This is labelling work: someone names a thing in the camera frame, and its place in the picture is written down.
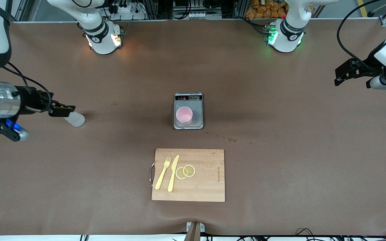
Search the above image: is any clear orange-capped sauce bottle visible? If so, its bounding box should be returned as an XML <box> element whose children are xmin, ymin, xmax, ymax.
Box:
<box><xmin>62</xmin><ymin>110</ymin><xmax>85</xmax><ymax>128</ymax></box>

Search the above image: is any white power strip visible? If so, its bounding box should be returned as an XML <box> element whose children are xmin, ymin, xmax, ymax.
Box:
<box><xmin>111</xmin><ymin>3</ymin><xmax>146</xmax><ymax>20</ymax></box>

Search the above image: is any orange snack pile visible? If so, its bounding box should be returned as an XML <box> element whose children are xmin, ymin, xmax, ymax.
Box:
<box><xmin>246</xmin><ymin>0</ymin><xmax>289</xmax><ymax>19</ymax></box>

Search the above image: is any yellow plastic knife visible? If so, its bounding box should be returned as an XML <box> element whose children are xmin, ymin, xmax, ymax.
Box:
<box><xmin>168</xmin><ymin>155</ymin><xmax>180</xmax><ymax>192</ymax></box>

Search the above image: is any brown table mat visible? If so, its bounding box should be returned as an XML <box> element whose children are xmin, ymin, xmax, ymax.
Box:
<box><xmin>0</xmin><ymin>18</ymin><xmax>386</xmax><ymax>236</ymax></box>

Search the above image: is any silver kitchen scale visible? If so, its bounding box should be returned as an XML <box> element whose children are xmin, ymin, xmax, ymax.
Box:
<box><xmin>174</xmin><ymin>92</ymin><xmax>204</xmax><ymax>130</ymax></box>

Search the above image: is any wooden cutting board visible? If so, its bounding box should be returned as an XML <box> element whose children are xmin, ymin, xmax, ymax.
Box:
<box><xmin>150</xmin><ymin>149</ymin><xmax>226</xmax><ymax>202</ymax></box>

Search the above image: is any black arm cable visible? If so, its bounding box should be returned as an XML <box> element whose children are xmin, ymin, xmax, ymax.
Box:
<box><xmin>336</xmin><ymin>0</ymin><xmax>381</xmax><ymax>67</ymax></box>
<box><xmin>2</xmin><ymin>62</ymin><xmax>52</xmax><ymax>112</ymax></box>

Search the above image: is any white connector row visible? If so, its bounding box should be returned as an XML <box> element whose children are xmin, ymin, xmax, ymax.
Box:
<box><xmin>173</xmin><ymin>12</ymin><xmax>222</xmax><ymax>20</ymax></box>

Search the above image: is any pink plastic cup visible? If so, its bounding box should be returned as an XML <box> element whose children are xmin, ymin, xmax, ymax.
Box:
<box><xmin>176</xmin><ymin>106</ymin><xmax>193</xmax><ymax>126</ymax></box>

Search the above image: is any yellow plastic fork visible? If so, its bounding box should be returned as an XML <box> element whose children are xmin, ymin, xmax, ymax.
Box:
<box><xmin>155</xmin><ymin>156</ymin><xmax>172</xmax><ymax>190</ymax></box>

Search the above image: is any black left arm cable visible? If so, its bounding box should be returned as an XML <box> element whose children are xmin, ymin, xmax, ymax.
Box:
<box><xmin>336</xmin><ymin>0</ymin><xmax>381</xmax><ymax>67</ymax></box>

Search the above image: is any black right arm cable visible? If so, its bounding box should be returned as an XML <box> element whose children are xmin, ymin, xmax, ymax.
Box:
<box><xmin>2</xmin><ymin>62</ymin><xmax>52</xmax><ymax>112</ymax></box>

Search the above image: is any metal table edge bracket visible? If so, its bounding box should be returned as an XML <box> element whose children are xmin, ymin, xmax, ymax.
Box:
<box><xmin>186</xmin><ymin>222</ymin><xmax>205</xmax><ymax>241</ymax></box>

